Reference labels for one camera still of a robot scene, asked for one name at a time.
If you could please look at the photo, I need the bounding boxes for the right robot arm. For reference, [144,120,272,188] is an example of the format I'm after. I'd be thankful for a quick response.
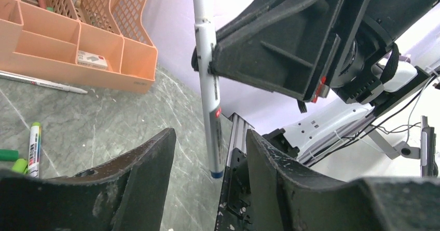
[191,0,439,166]

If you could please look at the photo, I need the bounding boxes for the light green pen cap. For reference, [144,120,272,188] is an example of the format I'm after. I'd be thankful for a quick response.
[11,158,28,174]

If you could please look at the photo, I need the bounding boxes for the white marker multicolour label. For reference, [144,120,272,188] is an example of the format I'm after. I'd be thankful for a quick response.
[27,122,42,178]

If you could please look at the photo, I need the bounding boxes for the orange desk file organizer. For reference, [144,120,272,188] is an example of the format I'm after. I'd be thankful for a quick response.
[1,0,158,93]

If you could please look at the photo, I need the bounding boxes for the small white eraser box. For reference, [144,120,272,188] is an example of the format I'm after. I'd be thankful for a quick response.
[77,50,108,70]

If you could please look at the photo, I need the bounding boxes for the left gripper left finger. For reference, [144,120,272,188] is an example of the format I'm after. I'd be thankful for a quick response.
[1,128,176,230]

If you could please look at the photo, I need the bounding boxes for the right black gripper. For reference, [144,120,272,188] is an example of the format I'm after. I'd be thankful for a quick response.
[192,0,386,103]

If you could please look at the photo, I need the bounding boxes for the white pen by organizer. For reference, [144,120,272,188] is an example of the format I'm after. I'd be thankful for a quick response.
[1,71,88,94]

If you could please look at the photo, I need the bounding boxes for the dark green pen cap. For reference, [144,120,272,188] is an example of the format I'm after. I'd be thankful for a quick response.
[0,149,20,162]

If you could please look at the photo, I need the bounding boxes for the aluminium frame rail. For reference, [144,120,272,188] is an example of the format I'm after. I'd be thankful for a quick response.
[226,113,254,167]

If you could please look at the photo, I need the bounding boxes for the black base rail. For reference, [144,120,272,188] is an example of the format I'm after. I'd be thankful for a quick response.
[214,148,256,230]

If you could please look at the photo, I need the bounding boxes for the white marker blue end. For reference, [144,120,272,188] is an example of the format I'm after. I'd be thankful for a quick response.
[193,0,225,179]

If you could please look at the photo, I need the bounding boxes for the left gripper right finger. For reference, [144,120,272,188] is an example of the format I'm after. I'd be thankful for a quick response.
[246,129,439,230]

